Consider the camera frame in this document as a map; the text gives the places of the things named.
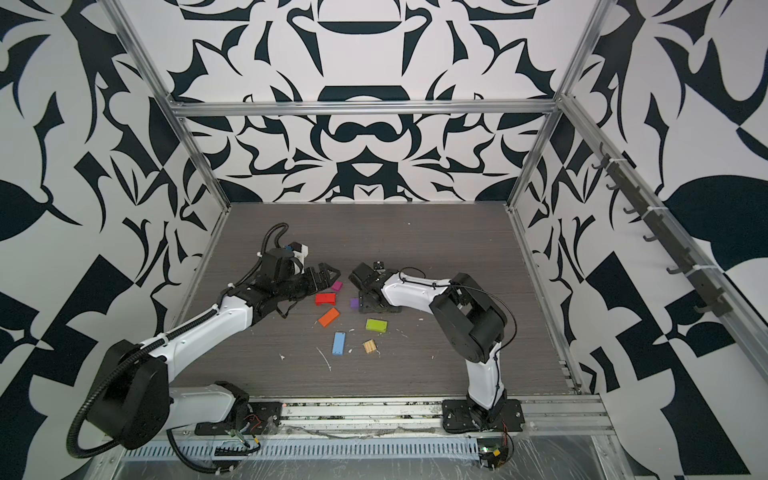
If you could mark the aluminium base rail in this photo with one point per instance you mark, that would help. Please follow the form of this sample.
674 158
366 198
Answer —
382 417

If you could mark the black wall hook rack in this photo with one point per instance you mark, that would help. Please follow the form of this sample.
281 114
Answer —
647 207

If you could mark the light blue block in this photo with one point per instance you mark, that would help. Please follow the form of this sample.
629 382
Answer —
338 346

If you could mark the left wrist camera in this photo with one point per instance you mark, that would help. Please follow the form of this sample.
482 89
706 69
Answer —
300 251

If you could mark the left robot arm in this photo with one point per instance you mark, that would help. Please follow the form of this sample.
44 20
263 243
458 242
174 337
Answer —
132 398

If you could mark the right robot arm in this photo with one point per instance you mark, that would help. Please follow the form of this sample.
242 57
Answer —
471 320

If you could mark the red rectangular block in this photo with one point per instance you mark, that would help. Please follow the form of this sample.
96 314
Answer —
326 299

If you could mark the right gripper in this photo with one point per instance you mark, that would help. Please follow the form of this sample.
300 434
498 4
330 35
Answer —
365 306

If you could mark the green circuit board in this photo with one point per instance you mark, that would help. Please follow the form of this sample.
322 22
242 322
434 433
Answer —
494 453

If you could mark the small natural wood block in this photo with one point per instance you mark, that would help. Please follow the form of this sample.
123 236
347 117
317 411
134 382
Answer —
370 346

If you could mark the white slotted cable duct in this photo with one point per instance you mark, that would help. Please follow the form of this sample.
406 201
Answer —
336 449

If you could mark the lime green block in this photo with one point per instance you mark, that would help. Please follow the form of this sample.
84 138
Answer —
375 325

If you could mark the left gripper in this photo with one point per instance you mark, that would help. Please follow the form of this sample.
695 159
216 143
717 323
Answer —
314 282

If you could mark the orange rectangular block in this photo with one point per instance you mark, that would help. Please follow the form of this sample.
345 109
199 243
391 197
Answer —
329 317

